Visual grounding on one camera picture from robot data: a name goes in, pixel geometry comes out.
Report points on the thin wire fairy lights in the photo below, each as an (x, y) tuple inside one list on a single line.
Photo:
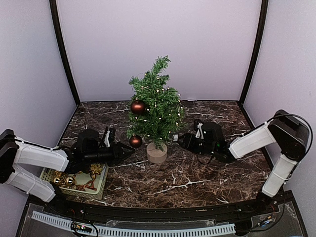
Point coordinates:
[(164, 113)]

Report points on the brown bauble ornament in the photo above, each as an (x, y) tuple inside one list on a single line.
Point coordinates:
[(137, 106), (135, 141)]

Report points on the black front table rail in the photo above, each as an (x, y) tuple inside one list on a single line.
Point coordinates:
[(234, 212)]

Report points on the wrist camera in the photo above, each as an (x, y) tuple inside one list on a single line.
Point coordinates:
[(109, 136), (198, 128)]

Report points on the left black frame post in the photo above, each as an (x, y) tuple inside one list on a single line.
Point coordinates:
[(62, 51)]

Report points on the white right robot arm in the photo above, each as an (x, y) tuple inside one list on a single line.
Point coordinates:
[(290, 132)]

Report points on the small white tag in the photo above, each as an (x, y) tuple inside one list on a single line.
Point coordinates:
[(175, 138)]

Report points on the small green christmas tree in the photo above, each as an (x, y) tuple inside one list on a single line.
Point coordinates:
[(156, 149)]

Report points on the white cable duct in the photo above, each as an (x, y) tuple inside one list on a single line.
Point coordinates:
[(93, 230)]

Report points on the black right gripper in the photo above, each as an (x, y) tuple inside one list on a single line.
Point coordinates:
[(188, 143)]

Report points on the green plastic basket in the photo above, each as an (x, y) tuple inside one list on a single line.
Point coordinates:
[(98, 180)]

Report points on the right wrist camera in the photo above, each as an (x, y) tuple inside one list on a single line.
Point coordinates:
[(198, 128)]

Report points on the right black frame post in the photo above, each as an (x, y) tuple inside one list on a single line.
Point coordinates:
[(255, 52)]

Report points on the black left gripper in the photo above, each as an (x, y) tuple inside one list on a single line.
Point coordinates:
[(117, 155)]

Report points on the black frame post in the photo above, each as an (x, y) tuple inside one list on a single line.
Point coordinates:
[(62, 51), (255, 52)]

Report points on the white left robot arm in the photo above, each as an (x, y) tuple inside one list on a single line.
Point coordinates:
[(15, 151)]

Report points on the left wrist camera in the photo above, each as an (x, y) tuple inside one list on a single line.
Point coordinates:
[(109, 136)]

